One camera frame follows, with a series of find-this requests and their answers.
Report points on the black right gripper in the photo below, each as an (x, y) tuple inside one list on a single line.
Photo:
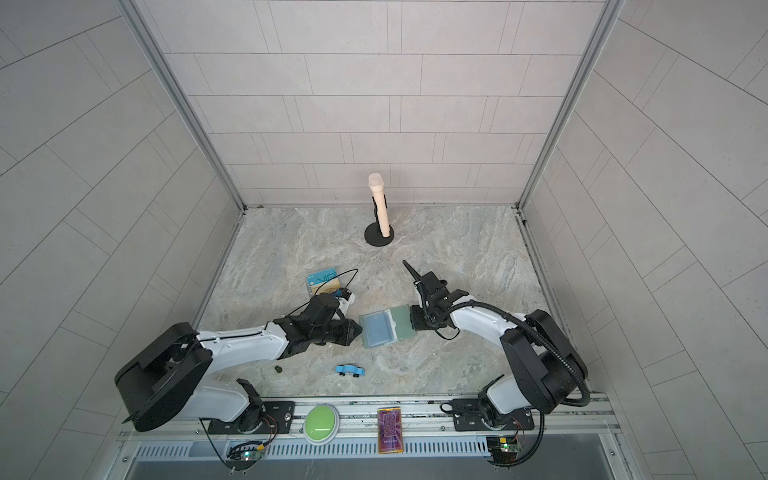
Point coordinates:
[(415, 312)]

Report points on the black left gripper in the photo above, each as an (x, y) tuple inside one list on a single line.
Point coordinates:
[(350, 325)]

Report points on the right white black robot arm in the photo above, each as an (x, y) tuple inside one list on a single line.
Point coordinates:
[(546, 369)]

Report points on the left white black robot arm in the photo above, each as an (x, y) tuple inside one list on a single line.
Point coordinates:
[(174, 376)]

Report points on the teal card in stand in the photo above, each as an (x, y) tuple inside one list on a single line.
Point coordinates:
[(320, 277)]

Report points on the purple patterned card box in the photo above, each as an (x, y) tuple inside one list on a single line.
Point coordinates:
[(390, 431)]

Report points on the blue toy car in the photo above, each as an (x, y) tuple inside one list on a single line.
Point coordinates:
[(350, 370)]

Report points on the black round microphone stand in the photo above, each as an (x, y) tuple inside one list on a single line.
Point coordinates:
[(379, 233)]

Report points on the green round button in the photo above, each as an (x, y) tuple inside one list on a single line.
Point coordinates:
[(321, 424)]

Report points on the beige microphone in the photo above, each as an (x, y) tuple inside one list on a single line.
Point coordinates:
[(376, 185)]

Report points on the right green circuit board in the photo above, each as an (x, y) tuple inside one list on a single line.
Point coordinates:
[(503, 450)]

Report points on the green circuit board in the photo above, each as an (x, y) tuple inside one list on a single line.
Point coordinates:
[(250, 451), (503, 450)]

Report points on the left green circuit board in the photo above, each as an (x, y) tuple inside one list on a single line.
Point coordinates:
[(250, 451)]

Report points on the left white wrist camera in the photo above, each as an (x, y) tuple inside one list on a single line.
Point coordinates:
[(344, 294)]

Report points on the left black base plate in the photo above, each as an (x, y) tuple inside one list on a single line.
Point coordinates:
[(273, 417)]

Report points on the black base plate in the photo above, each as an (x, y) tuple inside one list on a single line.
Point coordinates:
[(473, 415), (273, 417)]

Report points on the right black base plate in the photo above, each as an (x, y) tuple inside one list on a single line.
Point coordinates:
[(473, 415)]

